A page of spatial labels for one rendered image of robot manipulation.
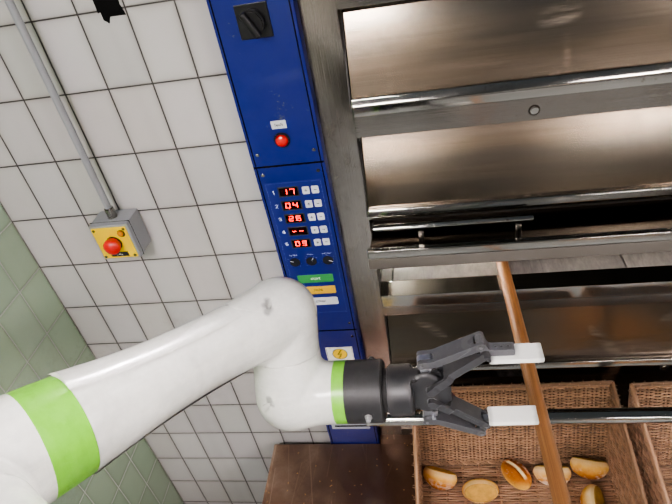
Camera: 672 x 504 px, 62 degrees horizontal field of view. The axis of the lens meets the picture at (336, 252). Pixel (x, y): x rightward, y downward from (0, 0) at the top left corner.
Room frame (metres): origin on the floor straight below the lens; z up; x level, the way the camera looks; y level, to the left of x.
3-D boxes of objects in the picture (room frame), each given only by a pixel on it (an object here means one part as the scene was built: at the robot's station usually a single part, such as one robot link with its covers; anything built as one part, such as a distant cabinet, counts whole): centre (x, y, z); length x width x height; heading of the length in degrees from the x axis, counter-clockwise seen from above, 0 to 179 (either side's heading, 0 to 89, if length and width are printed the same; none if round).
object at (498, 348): (0.51, -0.18, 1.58); 0.05 x 0.01 x 0.03; 78
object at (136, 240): (1.19, 0.50, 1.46); 0.10 x 0.07 x 0.10; 77
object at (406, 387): (0.53, -0.08, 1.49); 0.09 x 0.07 x 0.08; 78
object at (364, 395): (0.55, -0.01, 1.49); 0.12 x 0.06 x 0.09; 168
